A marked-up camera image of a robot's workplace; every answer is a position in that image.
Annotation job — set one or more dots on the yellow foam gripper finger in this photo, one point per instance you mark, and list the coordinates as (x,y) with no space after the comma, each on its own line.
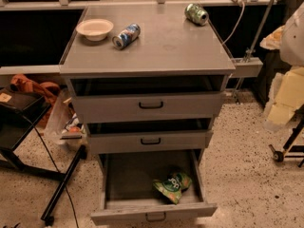
(286,96)

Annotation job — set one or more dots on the green rice chip bag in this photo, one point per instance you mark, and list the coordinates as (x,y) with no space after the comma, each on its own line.
(173,186)

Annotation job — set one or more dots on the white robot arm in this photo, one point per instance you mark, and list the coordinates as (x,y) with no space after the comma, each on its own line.
(289,40)

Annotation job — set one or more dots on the grey middle drawer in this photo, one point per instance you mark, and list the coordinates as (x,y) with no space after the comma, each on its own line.
(149,141)

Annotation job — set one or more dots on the grey drawer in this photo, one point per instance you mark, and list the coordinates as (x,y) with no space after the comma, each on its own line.
(146,107)
(128,193)
(149,141)

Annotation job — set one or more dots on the grey drawer cabinet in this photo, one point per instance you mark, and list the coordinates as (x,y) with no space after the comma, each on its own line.
(170,56)

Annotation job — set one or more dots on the grey top drawer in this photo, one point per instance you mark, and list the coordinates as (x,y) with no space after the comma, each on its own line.
(146,107)

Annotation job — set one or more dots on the grey bottom drawer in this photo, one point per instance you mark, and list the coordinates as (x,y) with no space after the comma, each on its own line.
(128,193)

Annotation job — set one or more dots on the clear plastic bag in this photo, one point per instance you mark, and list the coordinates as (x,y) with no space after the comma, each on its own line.
(56,129)

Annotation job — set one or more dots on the orange cloth bag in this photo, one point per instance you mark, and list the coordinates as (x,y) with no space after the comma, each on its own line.
(49,90)

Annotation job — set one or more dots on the black tripod wheel base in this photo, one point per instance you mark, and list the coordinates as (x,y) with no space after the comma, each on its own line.
(290,149)

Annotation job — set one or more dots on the metal stand pole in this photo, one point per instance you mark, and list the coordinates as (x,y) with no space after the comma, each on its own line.
(246,60)

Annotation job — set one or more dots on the green soda can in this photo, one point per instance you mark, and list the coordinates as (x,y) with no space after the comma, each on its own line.
(196,14)

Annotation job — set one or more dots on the blue soda can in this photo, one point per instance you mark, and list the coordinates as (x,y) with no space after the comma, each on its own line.
(126,36)

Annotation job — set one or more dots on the white paper bowl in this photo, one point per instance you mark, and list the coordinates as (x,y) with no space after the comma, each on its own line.
(95,29)

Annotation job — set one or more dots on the black metal cart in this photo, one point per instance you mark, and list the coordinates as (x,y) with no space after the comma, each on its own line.
(20,112)

